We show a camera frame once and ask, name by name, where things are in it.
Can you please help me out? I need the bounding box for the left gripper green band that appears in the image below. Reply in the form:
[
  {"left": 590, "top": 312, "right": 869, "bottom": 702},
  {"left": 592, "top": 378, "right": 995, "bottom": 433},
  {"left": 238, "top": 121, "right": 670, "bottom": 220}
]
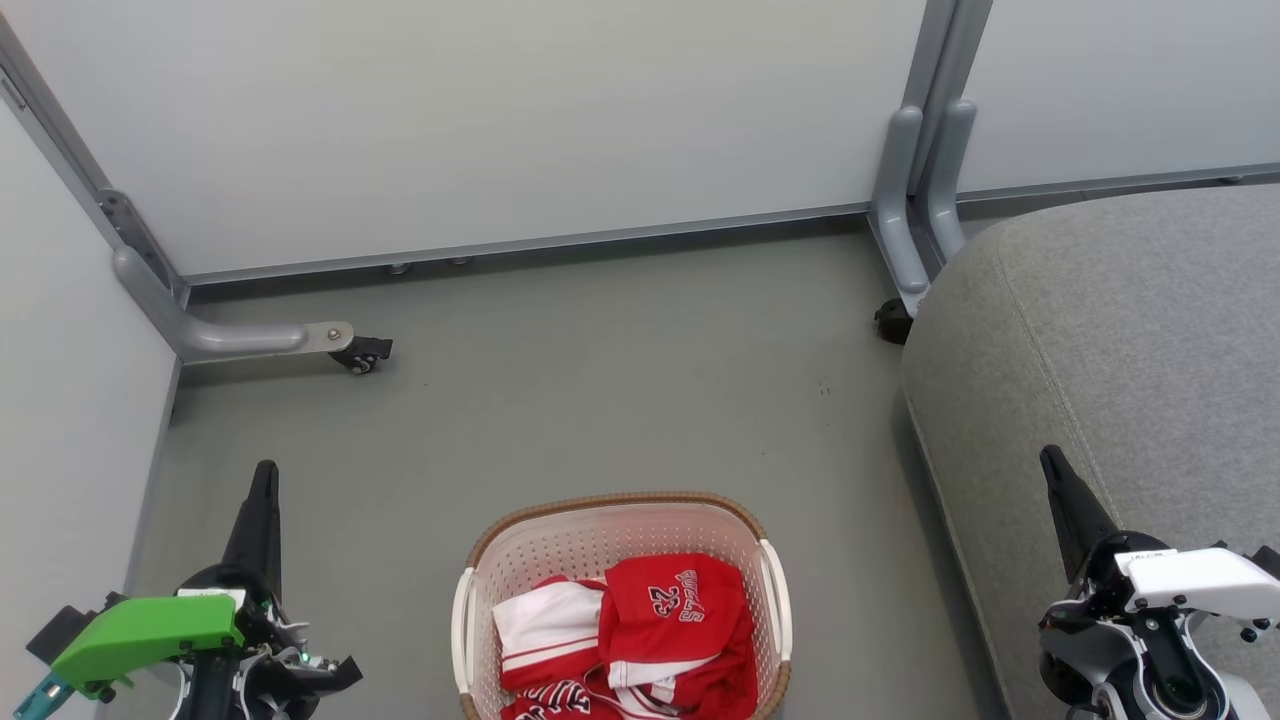
[{"left": 50, "top": 460, "right": 303, "bottom": 693}]

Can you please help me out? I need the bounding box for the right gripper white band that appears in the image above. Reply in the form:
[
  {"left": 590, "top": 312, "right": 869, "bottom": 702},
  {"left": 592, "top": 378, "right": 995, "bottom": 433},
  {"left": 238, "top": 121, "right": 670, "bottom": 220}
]
[{"left": 1039, "top": 445, "right": 1280, "bottom": 614}]

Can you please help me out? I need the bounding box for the red and white jersey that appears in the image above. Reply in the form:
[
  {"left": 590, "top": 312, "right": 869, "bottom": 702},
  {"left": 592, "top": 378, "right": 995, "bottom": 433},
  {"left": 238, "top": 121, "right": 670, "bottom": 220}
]
[{"left": 490, "top": 575, "right": 701, "bottom": 720}]

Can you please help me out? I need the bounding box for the red shorts number 23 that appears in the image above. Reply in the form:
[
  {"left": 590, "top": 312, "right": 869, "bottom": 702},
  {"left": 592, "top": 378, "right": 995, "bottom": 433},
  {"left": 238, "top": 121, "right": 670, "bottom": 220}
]
[{"left": 598, "top": 553, "right": 758, "bottom": 701}]

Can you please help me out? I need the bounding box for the grey fabric sofa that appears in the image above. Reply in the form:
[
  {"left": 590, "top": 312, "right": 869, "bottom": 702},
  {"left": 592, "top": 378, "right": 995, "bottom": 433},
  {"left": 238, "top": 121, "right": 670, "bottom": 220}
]
[{"left": 900, "top": 185, "right": 1280, "bottom": 720}]

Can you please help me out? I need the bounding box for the grey metal partition foot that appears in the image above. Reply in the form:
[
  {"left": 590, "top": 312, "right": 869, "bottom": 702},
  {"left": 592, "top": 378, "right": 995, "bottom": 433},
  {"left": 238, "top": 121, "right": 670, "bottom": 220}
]
[
  {"left": 868, "top": 105, "right": 936, "bottom": 321},
  {"left": 925, "top": 98, "right": 979, "bottom": 263},
  {"left": 113, "top": 245, "right": 356, "bottom": 363}
]

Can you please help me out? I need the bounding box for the black caster wheel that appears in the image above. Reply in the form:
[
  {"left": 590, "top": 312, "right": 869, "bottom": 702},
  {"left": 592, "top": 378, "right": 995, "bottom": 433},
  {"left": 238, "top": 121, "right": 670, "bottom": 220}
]
[
  {"left": 330, "top": 337, "right": 394, "bottom": 376},
  {"left": 875, "top": 298, "right": 916, "bottom": 346}
]

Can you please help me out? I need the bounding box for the white perforated laundry basket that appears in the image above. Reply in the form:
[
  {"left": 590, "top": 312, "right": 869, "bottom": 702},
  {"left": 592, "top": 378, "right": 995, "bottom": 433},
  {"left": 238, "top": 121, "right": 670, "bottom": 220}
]
[{"left": 450, "top": 490, "right": 794, "bottom": 720}]

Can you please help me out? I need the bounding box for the left arm cable teal connector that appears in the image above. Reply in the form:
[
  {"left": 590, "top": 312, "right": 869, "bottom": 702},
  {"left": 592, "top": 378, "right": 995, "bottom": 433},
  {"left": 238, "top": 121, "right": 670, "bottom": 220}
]
[{"left": 12, "top": 672, "right": 73, "bottom": 720}]

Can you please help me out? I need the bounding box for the grey partition bottom rail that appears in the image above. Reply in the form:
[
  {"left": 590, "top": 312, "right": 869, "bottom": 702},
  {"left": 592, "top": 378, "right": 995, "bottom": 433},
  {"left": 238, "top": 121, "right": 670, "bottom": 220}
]
[
  {"left": 183, "top": 203, "right": 873, "bottom": 288},
  {"left": 955, "top": 163, "right": 1280, "bottom": 206}
]

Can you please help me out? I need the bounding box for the grey metal partition post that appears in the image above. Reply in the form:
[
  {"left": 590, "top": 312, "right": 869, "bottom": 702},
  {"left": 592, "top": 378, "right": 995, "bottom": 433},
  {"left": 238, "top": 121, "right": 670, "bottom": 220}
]
[
  {"left": 905, "top": 0, "right": 994, "bottom": 196},
  {"left": 0, "top": 15, "right": 191, "bottom": 306}
]

